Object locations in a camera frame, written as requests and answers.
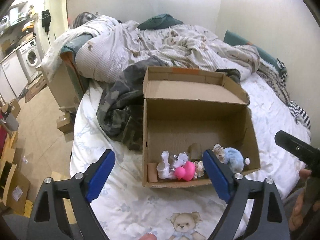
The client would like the cream satin scrunchie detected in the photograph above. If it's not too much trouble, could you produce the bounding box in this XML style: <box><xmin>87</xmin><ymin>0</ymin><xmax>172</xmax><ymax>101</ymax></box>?
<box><xmin>194</xmin><ymin>161</ymin><xmax>205</xmax><ymax>179</ymax></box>

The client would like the flat cardboard box on floor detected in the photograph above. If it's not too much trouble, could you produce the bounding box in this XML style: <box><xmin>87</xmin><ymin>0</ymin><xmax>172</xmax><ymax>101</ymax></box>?
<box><xmin>1</xmin><ymin>161</ymin><xmax>30</xmax><ymax>215</ymax></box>

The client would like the white floral duvet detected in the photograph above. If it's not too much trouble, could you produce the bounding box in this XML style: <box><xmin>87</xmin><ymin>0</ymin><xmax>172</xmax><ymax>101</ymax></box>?
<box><xmin>69</xmin><ymin>72</ymin><xmax>312</xmax><ymax>240</ymax></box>

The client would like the person's right hand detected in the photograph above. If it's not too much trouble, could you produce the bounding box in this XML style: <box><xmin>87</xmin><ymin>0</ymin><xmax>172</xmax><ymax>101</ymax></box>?
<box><xmin>289</xmin><ymin>169</ymin><xmax>311</xmax><ymax>231</ymax></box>

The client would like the black white striped cloth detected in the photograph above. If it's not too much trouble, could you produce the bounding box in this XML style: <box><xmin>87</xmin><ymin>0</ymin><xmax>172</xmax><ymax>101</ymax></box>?
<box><xmin>257</xmin><ymin>59</ymin><xmax>311</xmax><ymax>131</ymax></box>

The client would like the white kitchen cabinet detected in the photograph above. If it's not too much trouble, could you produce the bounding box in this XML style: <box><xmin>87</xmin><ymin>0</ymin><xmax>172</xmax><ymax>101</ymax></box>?
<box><xmin>1</xmin><ymin>52</ymin><xmax>28</xmax><ymax>102</ymax></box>

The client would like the white bagged socks bundle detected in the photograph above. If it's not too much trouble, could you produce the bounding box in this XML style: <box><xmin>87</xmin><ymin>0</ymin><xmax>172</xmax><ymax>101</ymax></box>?
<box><xmin>156</xmin><ymin>151</ymin><xmax>189</xmax><ymax>180</ymax></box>

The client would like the white washing machine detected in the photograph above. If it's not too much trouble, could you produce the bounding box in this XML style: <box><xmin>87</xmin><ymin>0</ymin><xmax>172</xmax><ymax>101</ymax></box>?
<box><xmin>17</xmin><ymin>39</ymin><xmax>41</xmax><ymax>83</ymax></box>

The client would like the beige lace scrunchie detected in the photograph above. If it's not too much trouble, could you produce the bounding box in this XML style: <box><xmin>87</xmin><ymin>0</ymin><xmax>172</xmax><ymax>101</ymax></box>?
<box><xmin>213</xmin><ymin>144</ymin><xmax>227</xmax><ymax>164</ymax></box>

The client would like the brown cardboard box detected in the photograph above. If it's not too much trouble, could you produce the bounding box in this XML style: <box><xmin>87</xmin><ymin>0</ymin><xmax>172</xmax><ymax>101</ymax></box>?
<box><xmin>142</xmin><ymin>66</ymin><xmax>260</xmax><ymax>188</ymax></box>

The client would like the pink rubber duck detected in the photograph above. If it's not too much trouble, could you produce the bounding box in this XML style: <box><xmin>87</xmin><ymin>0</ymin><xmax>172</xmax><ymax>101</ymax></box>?
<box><xmin>174</xmin><ymin>161</ymin><xmax>195</xmax><ymax>181</ymax></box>

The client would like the teal green pillow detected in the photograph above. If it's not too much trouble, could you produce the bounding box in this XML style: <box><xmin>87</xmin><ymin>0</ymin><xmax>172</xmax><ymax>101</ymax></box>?
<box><xmin>137</xmin><ymin>14</ymin><xmax>183</xmax><ymax>30</ymax></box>

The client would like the striped bear print comforter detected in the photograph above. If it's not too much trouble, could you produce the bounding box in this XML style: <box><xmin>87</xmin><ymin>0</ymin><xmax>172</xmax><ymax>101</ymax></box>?
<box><xmin>41</xmin><ymin>15</ymin><xmax>260</xmax><ymax>83</ymax></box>

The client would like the light blue fluffy plush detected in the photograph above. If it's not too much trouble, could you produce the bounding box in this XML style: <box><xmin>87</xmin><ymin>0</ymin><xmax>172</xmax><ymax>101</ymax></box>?
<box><xmin>223</xmin><ymin>147</ymin><xmax>251</xmax><ymax>173</ymax></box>

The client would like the dark camouflage blanket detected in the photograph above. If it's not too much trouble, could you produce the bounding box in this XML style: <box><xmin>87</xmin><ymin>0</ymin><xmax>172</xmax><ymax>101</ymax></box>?
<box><xmin>96</xmin><ymin>55</ymin><xmax>241</xmax><ymax>152</ymax></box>

